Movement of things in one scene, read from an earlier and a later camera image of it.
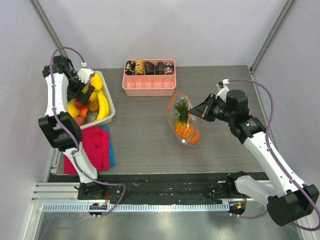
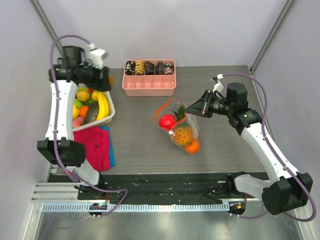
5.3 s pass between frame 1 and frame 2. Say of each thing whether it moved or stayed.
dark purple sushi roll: stayed
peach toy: stayed
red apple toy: moved
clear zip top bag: moved
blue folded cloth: stayed
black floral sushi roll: stayed
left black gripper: moved
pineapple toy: moved
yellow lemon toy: stayed
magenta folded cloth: stayed
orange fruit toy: moved
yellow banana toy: stayed
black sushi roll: stayed
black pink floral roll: stayed
